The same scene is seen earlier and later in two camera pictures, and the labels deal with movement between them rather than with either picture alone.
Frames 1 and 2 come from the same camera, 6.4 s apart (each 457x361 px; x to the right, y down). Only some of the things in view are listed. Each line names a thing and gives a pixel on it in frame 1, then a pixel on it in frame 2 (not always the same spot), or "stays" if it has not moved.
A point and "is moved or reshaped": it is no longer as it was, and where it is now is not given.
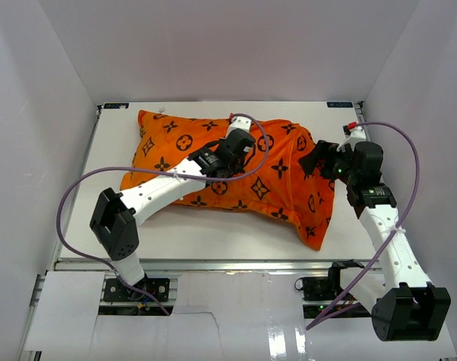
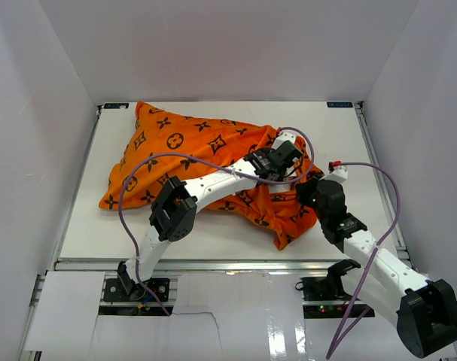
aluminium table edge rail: (213, 265) stays
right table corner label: (339, 104) stays
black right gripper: (323, 151) → (303, 190)
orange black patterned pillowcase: (273, 180) is moved or reshaped
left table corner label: (116, 105) stays
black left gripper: (239, 167) → (266, 151)
